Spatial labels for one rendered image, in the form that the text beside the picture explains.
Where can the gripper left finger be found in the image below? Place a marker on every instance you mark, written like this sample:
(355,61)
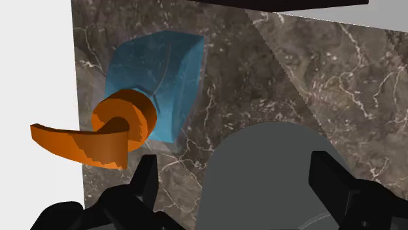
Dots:
(145,181)

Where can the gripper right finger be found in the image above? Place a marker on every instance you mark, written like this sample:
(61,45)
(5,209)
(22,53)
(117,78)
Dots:
(331,181)

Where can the grey round-topped cylinder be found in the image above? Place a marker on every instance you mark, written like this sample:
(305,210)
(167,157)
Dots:
(255,172)

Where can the blue bottle with orange pump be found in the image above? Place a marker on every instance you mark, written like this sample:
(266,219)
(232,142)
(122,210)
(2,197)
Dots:
(159,73)

